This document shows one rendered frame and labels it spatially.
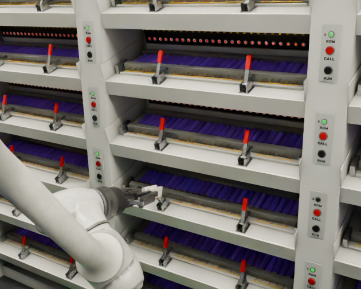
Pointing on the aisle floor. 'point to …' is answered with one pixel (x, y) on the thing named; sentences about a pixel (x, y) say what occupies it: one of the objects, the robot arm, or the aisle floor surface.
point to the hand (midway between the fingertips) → (152, 192)
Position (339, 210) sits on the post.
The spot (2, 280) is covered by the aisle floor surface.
